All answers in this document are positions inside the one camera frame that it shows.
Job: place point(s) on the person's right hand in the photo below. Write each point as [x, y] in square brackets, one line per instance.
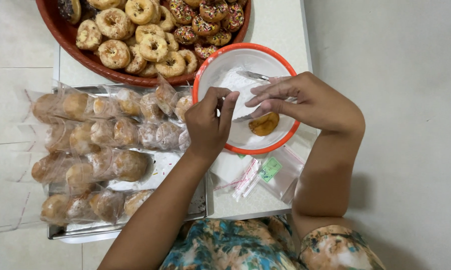
[311, 105]

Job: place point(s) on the person's left hand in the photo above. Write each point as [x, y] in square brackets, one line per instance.
[206, 127]

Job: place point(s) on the clear plastic bag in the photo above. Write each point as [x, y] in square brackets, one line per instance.
[244, 90]

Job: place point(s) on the white powdered sugar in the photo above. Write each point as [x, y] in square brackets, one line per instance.
[225, 80]

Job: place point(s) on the plain brown donut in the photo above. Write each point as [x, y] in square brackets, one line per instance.
[263, 125]

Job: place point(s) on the rectangular metal tray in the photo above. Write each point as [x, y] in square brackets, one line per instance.
[165, 165]

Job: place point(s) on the white bowl with orange rim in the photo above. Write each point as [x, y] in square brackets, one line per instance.
[214, 71]

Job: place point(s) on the clear bags with red strips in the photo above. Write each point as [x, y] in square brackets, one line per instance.
[236, 180]

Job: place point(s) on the clear bag pack green label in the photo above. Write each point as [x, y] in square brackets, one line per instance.
[280, 174]

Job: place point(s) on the pile of sprinkled donuts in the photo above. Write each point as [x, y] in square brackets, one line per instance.
[206, 22]

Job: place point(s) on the heap of bagged donuts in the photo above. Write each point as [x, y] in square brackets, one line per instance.
[98, 150]

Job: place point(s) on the pile of sugar-coated donuts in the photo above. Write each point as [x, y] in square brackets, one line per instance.
[135, 41]

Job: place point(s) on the floral patterned dress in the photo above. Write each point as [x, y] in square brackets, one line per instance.
[229, 247]

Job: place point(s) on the round red-brown tray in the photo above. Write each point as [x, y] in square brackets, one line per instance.
[66, 35]

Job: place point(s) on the chocolate coated donut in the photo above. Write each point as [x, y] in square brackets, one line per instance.
[87, 8]
[68, 9]

